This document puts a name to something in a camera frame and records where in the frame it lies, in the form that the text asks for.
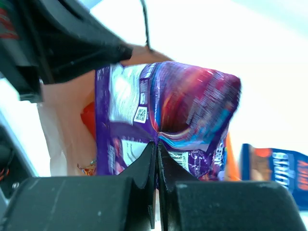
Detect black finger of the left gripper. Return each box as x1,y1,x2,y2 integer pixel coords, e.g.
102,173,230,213
14,0,134,85

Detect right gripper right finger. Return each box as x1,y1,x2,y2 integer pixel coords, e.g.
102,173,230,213
157,143,306,231

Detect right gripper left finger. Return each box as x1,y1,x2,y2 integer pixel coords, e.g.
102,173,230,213
0,142,156,231

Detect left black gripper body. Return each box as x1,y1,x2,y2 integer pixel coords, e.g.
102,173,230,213
0,0,46,104

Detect large red snack packet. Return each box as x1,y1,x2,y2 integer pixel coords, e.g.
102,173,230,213
77,102,97,176

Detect purple snack packet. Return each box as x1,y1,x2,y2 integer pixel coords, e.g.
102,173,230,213
94,61,241,181

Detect blue Burts crisps packet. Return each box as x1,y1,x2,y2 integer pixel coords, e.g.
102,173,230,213
240,143,308,211

